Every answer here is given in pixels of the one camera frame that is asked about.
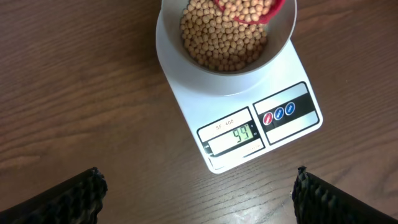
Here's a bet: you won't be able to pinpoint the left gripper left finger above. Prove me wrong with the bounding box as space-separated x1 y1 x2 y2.
1 167 108 224

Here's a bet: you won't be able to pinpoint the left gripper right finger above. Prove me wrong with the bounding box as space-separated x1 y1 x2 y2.
292 166 397 224

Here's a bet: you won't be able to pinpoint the red plastic measuring scoop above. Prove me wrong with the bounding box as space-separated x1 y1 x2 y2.
213 0 285 24

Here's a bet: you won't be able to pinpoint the white digital kitchen scale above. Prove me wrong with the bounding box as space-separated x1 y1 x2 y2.
156 14 323 174

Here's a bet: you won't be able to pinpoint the soybeans in bowl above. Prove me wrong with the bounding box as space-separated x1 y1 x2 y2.
180 0 267 72

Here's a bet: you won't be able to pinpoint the light grey round bowl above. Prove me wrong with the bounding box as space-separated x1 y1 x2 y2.
159 1 297 75

